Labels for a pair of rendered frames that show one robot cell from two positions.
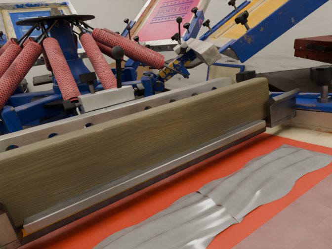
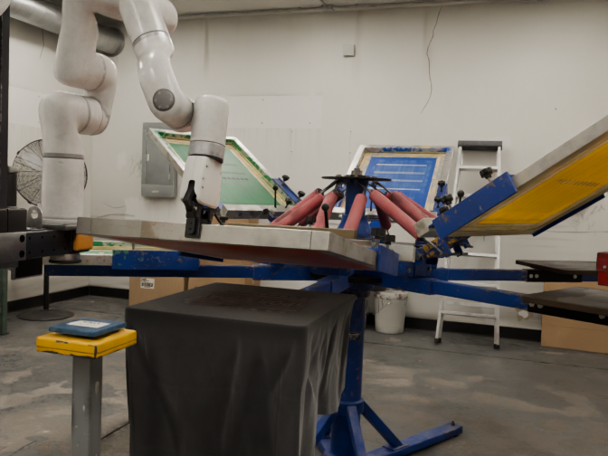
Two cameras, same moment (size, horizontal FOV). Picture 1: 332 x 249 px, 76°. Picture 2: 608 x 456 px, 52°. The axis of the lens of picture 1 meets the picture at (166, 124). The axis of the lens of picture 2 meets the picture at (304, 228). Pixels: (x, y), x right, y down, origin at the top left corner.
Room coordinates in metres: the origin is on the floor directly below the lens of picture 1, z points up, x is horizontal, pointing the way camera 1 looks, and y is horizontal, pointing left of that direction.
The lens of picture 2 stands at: (-1.02, -1.37, 1.23)
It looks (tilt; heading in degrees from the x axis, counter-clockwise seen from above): 3 degrees down; 46
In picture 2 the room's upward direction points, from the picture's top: 2 degrees clockwise
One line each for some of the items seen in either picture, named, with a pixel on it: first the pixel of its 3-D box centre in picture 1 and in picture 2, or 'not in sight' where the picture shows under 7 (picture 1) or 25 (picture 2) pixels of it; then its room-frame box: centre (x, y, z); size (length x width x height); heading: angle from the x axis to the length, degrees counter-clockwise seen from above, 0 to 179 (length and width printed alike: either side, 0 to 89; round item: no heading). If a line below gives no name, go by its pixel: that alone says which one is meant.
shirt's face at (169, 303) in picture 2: not in sight; (251, 300); (0.00, -0.13, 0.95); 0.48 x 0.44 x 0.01; 28
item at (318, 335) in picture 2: not in sight; (326, 390); (0.11, -0.31, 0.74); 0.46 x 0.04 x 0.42; 28
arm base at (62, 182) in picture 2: not in sight; (58, 190); (-0.40, 0.13, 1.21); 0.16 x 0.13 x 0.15; 120
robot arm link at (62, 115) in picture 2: not in sight; (67, 126); (-0.38, 0.13, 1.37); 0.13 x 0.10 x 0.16; 19
